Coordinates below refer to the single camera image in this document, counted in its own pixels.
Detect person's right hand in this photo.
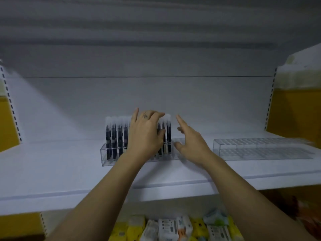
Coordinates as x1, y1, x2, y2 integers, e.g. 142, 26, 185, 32
173, 114, 217, 169

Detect person's left hand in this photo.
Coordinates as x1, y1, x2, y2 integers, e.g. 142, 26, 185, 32
126, 108, 167, 161

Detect row of black pens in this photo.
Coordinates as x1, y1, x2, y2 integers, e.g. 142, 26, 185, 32
105, 114, 172, 161

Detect person's right forearm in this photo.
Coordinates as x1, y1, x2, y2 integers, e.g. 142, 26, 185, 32
205, 155, 317, 241

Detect person's left forearm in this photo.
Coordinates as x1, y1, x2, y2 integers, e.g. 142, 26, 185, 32
46, 152, 144, 241

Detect pile of yellow white packets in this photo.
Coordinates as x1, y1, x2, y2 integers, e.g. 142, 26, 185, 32
108, 208, 246, 241

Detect empty clear acrylic pen holder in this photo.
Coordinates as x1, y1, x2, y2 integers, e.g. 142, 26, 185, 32
212, 137, 315, 161

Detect white metal shelf board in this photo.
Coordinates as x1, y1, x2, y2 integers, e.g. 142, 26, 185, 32
0, 130, 321, 217

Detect slotted white shelf upright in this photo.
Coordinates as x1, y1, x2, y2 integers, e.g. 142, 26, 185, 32
264, 68, 278, 131
0, 65, 23, 144

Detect yellow side panel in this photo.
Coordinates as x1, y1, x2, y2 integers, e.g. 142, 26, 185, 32
266, 88, 321, 149
0, 96, 20, 153

